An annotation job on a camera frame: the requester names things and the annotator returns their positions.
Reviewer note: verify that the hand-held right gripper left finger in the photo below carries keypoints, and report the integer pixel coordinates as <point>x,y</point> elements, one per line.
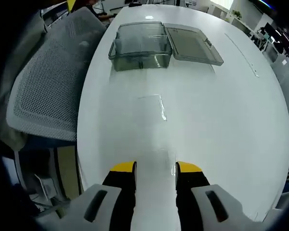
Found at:
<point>120,192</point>

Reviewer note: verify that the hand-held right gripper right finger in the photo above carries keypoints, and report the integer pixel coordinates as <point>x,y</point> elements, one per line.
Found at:
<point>192,192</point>

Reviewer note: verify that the clear grey guide fixture box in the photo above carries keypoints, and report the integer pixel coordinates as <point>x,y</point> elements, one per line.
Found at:
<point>187,45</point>

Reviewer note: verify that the grey mesh office chair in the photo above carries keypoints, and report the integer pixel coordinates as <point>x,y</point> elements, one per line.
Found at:
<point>53,84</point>

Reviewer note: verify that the potted plant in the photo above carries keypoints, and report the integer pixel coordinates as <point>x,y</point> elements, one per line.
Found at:
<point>236,14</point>

